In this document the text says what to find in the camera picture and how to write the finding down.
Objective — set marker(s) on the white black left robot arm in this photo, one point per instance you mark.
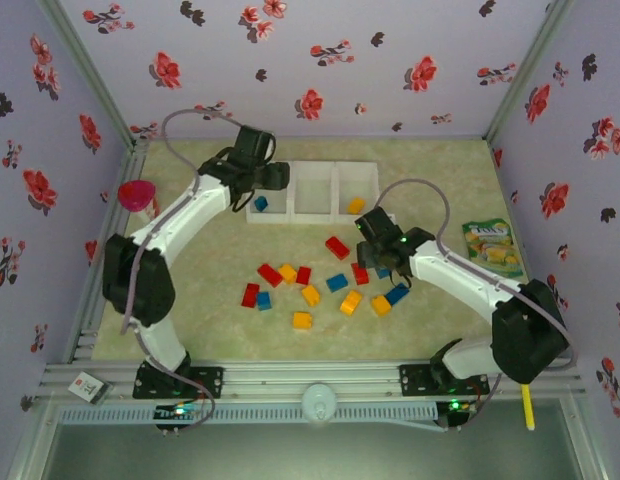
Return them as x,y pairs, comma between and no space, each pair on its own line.
180,220

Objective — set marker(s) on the blue lego brick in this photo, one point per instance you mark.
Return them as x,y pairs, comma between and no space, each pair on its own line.
396,294
260,203
383,273
336,282
263,300

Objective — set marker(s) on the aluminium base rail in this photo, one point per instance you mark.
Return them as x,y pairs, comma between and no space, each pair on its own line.
310,375

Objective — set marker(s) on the aluminium side rail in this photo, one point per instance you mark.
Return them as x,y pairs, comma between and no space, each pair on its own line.
135,160

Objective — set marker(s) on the white card with red logo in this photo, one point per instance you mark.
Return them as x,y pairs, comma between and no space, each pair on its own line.
87,386

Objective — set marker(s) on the green snack bag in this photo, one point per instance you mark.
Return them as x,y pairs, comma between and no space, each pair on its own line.
492,247

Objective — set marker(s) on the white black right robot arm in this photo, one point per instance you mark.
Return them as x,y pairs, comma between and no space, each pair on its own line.
465,277

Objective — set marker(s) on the white round knob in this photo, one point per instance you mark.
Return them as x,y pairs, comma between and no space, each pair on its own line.
318,401

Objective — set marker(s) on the aluminium corner post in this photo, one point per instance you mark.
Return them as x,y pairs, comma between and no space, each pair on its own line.
525,75
92,75

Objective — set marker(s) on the yellow pen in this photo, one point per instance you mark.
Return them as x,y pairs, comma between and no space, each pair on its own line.
528,407

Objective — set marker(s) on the pink lidded paper cup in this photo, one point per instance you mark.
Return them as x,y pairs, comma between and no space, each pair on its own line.
136,196

